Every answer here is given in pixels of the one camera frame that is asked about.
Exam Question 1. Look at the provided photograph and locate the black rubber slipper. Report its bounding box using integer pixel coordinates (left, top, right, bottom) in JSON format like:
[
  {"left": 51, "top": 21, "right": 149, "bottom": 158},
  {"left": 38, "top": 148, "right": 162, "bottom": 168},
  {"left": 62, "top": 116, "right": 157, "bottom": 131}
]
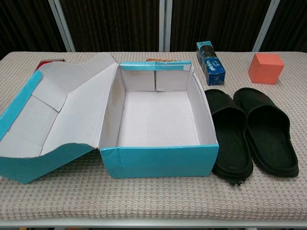
[
  {"left": 233, "top": 87, "right": 300, "bottom": 179},
  {"left": 205, "top": 88, "right": 254, "bottom": 188}
]

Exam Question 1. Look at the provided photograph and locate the light blue cardboard shoe box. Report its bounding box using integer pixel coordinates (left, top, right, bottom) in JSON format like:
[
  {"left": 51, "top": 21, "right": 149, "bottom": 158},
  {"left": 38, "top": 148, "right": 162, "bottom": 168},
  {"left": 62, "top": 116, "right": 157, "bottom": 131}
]
[{"left": 0, "top": 53, "right": 220, "bottom": 184}]

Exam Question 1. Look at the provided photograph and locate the blue cookie package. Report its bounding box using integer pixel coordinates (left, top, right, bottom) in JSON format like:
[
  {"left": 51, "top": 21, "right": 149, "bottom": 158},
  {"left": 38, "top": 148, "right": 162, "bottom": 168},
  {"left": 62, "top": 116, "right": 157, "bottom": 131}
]
[{"left": 196, "top": 41, "right": 227, "bottom": 86}]

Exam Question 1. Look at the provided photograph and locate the beige cloth-covered table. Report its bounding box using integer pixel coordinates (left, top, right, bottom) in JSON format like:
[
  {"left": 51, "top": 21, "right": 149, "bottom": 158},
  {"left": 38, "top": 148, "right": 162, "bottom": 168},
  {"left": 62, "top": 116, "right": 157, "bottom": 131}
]
[{"left": 0, "top": 51, "right": 307, "bottom": 221}]

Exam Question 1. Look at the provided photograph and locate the small red object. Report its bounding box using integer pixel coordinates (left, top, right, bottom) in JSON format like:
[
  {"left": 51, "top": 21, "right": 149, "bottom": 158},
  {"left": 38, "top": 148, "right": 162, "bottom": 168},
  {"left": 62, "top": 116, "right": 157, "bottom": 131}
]
[{"left": 37, "top": 58, "right": 66, "bottom": 71}]

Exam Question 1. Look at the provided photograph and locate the orange snack packet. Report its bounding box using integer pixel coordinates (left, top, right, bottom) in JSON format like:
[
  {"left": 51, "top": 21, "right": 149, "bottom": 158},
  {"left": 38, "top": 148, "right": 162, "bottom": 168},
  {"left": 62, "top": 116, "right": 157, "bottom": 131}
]
[{"left": 143, "top": 57, "right": 183, "bottom": 64}]

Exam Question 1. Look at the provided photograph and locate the dark ribbed partition panel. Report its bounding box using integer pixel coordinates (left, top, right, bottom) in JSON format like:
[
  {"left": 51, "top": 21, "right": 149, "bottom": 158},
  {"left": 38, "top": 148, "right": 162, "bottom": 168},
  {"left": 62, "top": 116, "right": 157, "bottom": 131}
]
[
  {"left": 169, "top": 0, "right": 272, "bottom": 52},
  {"left": 260, "top": 0, "right": 307, "bottom": 52},
  {"left": 59, "top": 0, "right": 161, "bottom": 52},
  {"left": 0, "top": 0, "right": 67, "bottom": 59}
]

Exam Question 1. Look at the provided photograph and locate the white table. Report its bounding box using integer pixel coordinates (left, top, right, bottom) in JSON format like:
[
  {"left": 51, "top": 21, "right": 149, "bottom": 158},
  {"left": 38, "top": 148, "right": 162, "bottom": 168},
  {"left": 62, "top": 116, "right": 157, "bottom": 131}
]
[{"left": 0, "top": 218, "right": 307, "bottom": 229}]

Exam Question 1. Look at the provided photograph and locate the orange cube block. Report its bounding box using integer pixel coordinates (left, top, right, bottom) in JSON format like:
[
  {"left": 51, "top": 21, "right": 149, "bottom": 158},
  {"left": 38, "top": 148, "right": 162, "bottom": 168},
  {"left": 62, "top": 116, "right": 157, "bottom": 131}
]
[{"left": 248, "top": 53, "right": 285, "bottom": 85}]

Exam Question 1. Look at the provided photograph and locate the grey partition post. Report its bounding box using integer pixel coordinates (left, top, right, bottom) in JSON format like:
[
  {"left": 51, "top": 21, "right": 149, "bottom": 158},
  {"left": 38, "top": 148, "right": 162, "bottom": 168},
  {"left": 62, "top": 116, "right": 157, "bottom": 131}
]
[
  {"left": 158, "top": 0, "right": 173, "bottom": 52},
  {"left": 251, "top": 0, "right": 281, "bottom": 52},
  {"left": 47, "top": 0, "right": 76, "bottom": 52}
]

